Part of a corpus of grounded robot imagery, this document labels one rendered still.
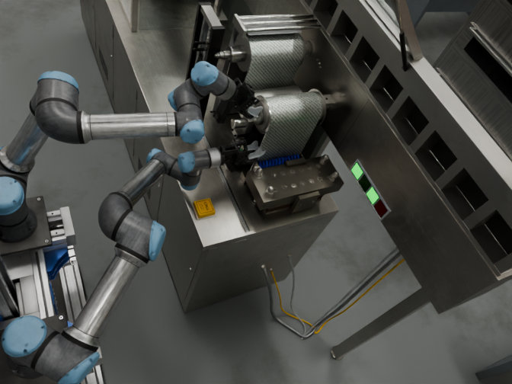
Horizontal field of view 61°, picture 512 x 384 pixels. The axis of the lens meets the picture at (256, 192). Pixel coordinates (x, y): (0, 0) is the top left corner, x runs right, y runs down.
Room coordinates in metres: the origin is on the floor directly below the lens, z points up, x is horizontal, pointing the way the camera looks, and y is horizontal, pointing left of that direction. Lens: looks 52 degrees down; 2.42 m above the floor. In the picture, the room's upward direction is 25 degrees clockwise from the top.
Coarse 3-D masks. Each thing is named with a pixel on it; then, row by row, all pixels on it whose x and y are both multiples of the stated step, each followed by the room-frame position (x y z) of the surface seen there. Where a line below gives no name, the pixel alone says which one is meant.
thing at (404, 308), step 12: (324, 144) 1.66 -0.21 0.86; (408, 300) 1.03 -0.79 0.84; (420, 300) 1.01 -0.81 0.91; (396, 312) 1.02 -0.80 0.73; (408, 312) 1.00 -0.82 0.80; (372, 324) 1.03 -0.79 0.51; (384, 324) 1.01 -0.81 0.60; (360, 336) 1.02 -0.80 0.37; (372, 336) 1.00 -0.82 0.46; (336, 348) 1.03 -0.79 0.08; (348, 348) 1.00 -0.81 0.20
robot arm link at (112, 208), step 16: (160, 160) 0.99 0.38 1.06; (176, 160) 1.03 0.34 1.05; (144, 176) 0.87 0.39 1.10; (160, 176) 0.93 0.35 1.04; (112, 192) 0.73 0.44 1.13; (128, 192) 0.76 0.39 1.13; (144, 192) 0.82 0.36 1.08; (112, 208) 0.66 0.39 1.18; (128, 208) 0.69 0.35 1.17; (112, 224) 0.61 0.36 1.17
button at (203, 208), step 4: (200, 200) 0.99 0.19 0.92; (204, 200) 1.00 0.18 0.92; (208, 200) 1.00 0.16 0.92; (196, 204) 0.96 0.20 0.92; (200, 204) 0.97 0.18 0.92; (204, 204) 0.98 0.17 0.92; (208, 204) 0.99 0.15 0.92; (212, 204) 1.00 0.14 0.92; (196, 208) 0.95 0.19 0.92; (200, 208) 0.96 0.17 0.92; (204, 208) 0.96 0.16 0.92; (208, 208) 0.97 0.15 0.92; (212, 208) 0.98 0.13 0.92; (200, 212) 0.94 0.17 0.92; (204, 212) 0.95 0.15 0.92; (208, 212) 0.95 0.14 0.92; (212, 212) 0.96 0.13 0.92; (200, 216) 0.93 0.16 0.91; (204, 216) 0.94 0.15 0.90
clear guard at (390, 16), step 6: (372, 0) 1.54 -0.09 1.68; (378, 0) 1.45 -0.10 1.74; (384, 0) 1.36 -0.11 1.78; (378, 6) 1.50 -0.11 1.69; (384, 6) 1.41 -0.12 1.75; (390, 6) 1.33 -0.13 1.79; (384, 12) 1.46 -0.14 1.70; (390, 12) 1.38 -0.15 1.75; (390, 18) 1.42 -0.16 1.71; (396, 18) 1.34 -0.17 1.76; (396, 24) 1.39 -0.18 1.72; (396, 30) 1.44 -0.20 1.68
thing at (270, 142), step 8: (304, 128) 1.33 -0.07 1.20; (312, 128) 1.37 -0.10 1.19; (264, 136) 1.21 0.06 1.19; (272, 136) 1.23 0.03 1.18; (280, 136) 1.26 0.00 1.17; (288, 136) 1.29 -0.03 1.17; (296, 136) 1.32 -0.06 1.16; (304, 136) 1.35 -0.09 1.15; (264, 144) 1.22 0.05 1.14; (272, 144) 1.25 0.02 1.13; (280, 144) 1.28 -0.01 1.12; (288, 144) 1.30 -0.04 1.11; (296, 144) 1.34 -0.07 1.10; (304, 144) 1.37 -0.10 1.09; (272, 152) 1.26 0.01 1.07; (280, 152) 1.29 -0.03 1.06; (288, 152) 1.32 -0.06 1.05; (296, 152) 1.35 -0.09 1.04; (264, 160) 1.24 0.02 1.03
